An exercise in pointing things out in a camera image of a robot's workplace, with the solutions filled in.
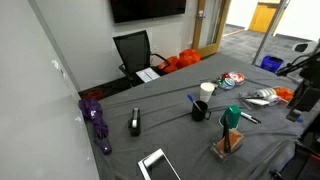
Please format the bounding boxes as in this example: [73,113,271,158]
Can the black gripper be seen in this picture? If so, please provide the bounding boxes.
[286,79,320,123]

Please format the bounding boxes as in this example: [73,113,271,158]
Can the blue capped marker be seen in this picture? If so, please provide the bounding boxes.
[186,93,203,112]

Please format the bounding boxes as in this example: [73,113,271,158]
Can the black marker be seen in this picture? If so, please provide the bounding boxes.
[240,111,262,125]

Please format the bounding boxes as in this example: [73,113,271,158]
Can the black mug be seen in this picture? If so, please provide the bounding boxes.
[191,100,212,122]

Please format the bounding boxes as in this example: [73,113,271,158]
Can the orange cloth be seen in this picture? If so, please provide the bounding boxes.
[275,87,295,102]

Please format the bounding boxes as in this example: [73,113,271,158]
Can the white plastic object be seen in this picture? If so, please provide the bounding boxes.
[246,94,280,107]

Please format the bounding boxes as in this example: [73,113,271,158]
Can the silver tape roll stack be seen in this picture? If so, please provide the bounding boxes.
[254,87,278,99]

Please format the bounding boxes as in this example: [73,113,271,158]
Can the metal scissors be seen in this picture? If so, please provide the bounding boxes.
[238,92,256,111]

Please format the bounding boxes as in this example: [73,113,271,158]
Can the blue recycling bin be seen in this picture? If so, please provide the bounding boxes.
[259,55,285,74]

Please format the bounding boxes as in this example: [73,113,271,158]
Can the green plastic cup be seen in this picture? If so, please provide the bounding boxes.
[218,104,242,131]

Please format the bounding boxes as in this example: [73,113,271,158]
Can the brown wooden block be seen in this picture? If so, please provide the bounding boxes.
[216,128,245,153]

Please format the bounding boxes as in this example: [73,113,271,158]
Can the red and white bowl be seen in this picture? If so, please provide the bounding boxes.
[229,71,246,86]

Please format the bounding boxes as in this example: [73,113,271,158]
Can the black upright brush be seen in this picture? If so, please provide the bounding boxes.
[222,115,232,154]

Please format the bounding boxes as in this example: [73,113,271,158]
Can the white bin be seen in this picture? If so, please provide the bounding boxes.
[292,40,318,54]

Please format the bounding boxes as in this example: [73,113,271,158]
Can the teal striped bowl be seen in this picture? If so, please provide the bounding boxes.
[216,77,236,91]

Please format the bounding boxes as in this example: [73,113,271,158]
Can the clear acrylic tray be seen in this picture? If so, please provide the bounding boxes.
[209,137,245,162]

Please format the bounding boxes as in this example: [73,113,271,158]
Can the grey metal pole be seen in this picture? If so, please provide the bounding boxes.
[251,0,290,66]

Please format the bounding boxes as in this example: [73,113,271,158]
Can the white paper cup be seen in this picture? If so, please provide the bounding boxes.
[199,81,216,103]

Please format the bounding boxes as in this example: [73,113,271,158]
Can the yellow wooden door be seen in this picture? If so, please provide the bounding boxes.
[248,0,282,34]

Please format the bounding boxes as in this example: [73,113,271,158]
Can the orange plastic bag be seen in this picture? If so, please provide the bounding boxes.
[158,55,181,74]
[177,48,202,70]

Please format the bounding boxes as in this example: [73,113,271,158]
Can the grey tablecloth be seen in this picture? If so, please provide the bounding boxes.
[84,52,320,180]

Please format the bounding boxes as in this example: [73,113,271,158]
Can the wooden framed glass door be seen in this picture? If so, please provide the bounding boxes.
[191,0,232,59]

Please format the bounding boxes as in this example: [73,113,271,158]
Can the silver framed tablet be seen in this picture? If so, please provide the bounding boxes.
[137,148,182,180]

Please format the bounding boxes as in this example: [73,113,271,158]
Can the white paper sheet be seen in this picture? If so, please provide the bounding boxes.
[135,67,161,83]

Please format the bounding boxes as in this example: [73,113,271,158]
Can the black mesh office chair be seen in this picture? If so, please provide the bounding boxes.
[112,29,171,88]

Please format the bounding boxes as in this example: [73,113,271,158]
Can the purple folded umbrella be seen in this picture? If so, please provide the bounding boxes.
[78,97,113,156]

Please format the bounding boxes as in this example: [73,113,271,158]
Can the dark red floor item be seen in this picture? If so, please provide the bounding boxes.
[82,89,106,101]

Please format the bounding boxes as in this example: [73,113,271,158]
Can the black equipment frame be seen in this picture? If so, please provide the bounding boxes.
[269,113,320,180]

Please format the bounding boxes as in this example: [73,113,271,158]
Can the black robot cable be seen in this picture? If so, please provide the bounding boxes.
[275,53,316,77]

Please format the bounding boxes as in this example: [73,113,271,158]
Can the black wall television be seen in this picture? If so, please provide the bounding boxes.
[109,0,188,24]

